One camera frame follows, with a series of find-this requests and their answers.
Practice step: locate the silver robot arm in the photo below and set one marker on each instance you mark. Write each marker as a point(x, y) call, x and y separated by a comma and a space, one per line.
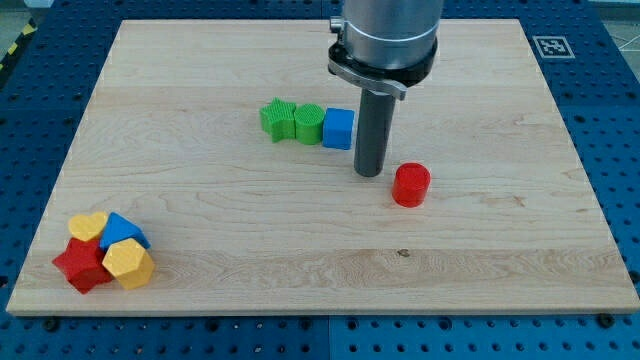
point(385, 46)

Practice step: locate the blue cube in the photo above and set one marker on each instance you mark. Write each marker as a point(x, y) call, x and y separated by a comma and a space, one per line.
point(337, 128)

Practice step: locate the green cylinder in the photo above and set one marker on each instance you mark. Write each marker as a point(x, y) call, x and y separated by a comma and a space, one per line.
point(309, 120)

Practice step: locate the green star block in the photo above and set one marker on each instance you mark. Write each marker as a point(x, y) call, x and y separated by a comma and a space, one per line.
point(277, 120)

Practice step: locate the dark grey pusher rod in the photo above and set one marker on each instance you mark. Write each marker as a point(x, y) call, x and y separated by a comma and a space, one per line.
point(374, 124)

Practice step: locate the red cylinder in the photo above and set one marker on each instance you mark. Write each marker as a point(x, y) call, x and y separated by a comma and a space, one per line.
point(411, 184)

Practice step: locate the wooden board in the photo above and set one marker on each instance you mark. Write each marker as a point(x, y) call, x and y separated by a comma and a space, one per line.
point(240, 225)

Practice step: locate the blue triangle block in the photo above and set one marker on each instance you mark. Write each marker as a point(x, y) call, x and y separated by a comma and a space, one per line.
point(119, 228)

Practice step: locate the yellow hexagon block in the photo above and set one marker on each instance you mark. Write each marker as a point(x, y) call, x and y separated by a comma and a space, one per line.
point(129, 263)

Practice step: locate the yellow heart block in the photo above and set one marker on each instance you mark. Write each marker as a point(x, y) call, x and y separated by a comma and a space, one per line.
point(88, 227)

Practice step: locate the red star block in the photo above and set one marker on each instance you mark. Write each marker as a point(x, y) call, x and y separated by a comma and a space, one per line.
point(81, 265)

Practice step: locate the white fiducial marker tag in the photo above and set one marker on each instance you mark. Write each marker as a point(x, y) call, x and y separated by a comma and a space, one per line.
point(553, 47)

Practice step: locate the yellow black hazard tape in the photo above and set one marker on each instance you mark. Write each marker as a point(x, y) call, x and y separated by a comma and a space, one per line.
point(17, 48)

